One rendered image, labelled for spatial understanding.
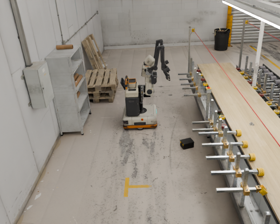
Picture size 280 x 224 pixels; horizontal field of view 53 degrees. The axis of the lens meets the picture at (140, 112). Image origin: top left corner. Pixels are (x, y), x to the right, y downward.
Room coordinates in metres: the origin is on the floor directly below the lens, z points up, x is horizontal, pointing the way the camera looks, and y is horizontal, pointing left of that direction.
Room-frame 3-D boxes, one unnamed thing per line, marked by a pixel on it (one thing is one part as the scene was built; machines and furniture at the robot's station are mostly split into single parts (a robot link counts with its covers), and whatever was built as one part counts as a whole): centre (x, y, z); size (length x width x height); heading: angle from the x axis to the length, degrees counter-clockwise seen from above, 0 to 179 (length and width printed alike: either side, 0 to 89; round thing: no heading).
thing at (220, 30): (10.08, -3.08, 0.36); 0.59 x 0.58 x 0.73; 177
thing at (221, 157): (2.46, -0.94, 0.95); 0.50 x 0.04 x 0.04; 87
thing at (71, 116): (5.12, 1.32, 0.78); 0.90 x 0.45 x 1.55; 177
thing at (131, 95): (5.02, 0.09, 0.59); 0.55 x 0.34 x 0.83; 177
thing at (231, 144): (2.50, -0.96, 0.87); 0.04 x 0.04 x 0.48; 87
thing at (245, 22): (5.76, -2.22, 1.25); 0.15 x 0.08 x 1.10; 177
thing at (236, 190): (1.96, -0.85, 0.95); 0.36 x 0.03 x 0.03; 87
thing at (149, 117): (5.01, 0.00, 0.16); 0.67 x 0.64 x 0.25; 87
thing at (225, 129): (2.75, -0.97, 0.93); 0.04 x 0.04 x 0.48; 87
